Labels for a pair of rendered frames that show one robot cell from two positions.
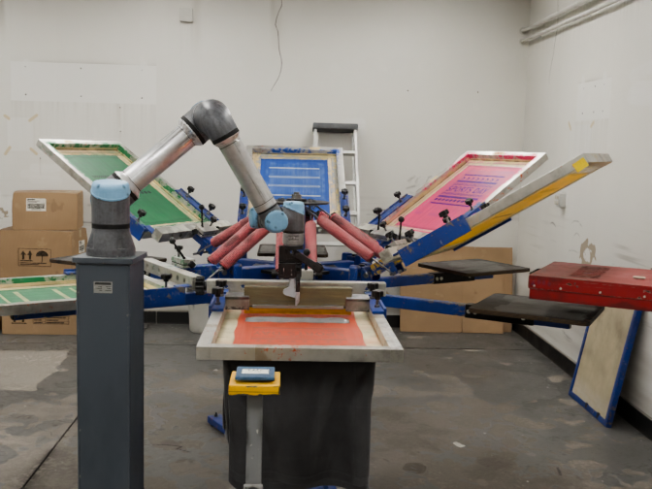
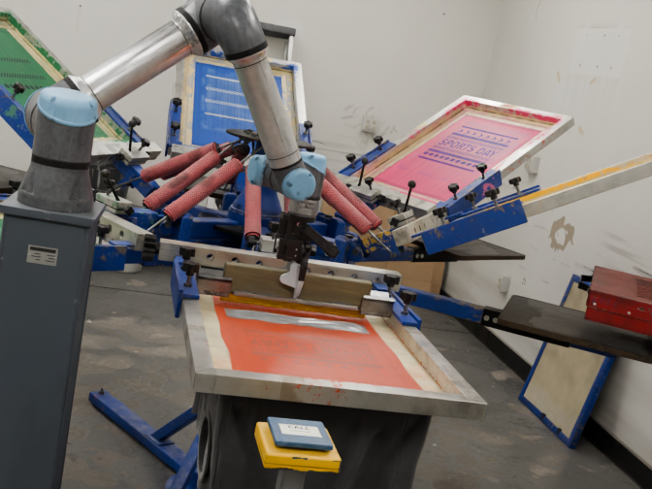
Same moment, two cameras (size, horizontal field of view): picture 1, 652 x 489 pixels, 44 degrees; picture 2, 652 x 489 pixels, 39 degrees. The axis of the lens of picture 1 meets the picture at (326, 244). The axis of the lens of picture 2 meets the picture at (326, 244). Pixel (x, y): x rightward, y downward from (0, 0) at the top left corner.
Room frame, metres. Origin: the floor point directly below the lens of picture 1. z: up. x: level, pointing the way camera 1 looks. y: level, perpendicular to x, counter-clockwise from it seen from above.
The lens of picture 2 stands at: (0.58, 0.46, 1.59)
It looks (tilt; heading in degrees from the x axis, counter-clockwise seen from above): 11 degrees down; 349
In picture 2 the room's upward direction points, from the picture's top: 11 degrees clockwise
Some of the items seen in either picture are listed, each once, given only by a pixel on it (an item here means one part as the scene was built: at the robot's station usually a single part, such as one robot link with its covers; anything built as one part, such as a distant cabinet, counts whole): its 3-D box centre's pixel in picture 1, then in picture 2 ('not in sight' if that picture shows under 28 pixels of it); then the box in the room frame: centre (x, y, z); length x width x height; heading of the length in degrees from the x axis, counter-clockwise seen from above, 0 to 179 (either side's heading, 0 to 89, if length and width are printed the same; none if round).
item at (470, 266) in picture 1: (408, 277); (384, 251); (4.02, -0.42, 0.91); 1.34 x 0.40 x 0.08; 123
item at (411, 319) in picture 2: (374, 309); (394, 314); (2.85, -0.18, 0.97); 0.30 x 0.05 x 0.07; 3
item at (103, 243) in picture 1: (111, 239); (58, 180); (2.51, 0.67, 1.25); 0.15 x 0.15 x 0.10
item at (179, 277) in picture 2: (219, 307); (183, 287); (2.83, 0.37, 0.97); 0.30 x 0.05 x 0.07; 3
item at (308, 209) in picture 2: (293, 239); (304, 207); (2.81, 0.12, 1.23); 0.08 x 0.08 x 0.05
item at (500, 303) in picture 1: (433, 304); (438, 300); (3.35, -0.46, 0.91); 1.34 x 0.40 x 0.08; 63
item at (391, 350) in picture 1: (298, 324); (308, 332); (2.60, 0.08, 0.97); 0.79 x 0.58 x 0.04; 3
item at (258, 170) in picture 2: (266, 217); (275, 173); (2.77, 0.21, 1.30); 0.11 x 0.11 x 0.08; 17
